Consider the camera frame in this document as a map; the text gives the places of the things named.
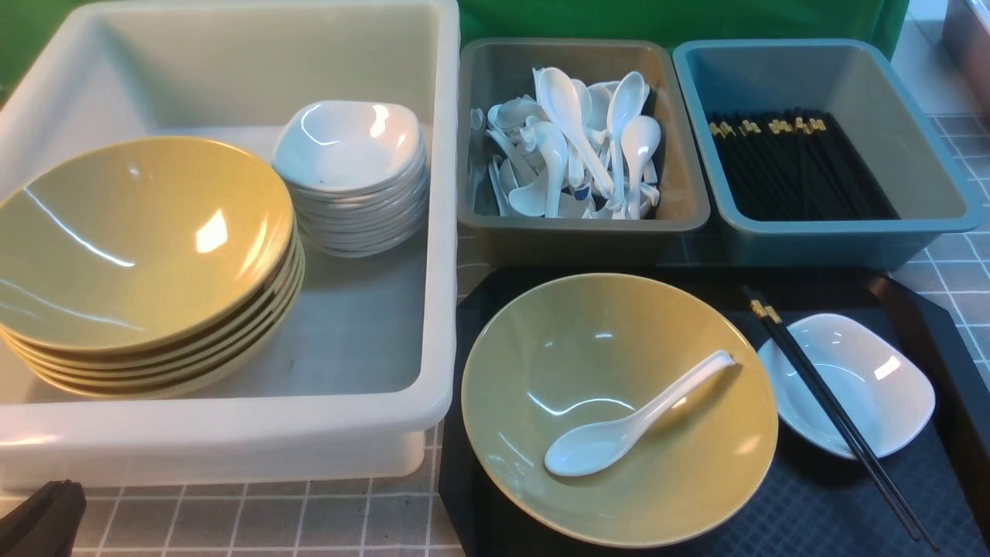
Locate yellow-green noodle bowl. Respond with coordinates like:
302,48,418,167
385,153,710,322
461,274,779,548

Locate white ceramic soup spoon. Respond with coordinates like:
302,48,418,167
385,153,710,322
544,350,736,478

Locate black chopstick gold band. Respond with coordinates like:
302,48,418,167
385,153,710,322
741,285,939,552

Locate white square sauce dish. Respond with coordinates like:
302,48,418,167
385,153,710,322
757,313,936,460

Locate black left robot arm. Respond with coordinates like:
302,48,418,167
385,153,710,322
1,480,87,556

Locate pile of white spoons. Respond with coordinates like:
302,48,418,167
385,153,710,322
468,67,664,220

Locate large white plastic tub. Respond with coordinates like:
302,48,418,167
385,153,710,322
2,1,460,493

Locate stack of white dishes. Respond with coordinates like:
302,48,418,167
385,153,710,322
271,100,430,258

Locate grey plastic bin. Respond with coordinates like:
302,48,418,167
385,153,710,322
457,38,711,267

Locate pile of black chopsticks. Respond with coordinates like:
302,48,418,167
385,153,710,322
708,107,900,222

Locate stack of yellow-green bowls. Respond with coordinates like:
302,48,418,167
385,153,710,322
1,136,306,399

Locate blue plastic bin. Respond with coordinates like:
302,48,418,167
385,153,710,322
673,39,982,269

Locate green cloth backdrop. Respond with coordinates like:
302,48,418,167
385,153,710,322
0,0,912,97

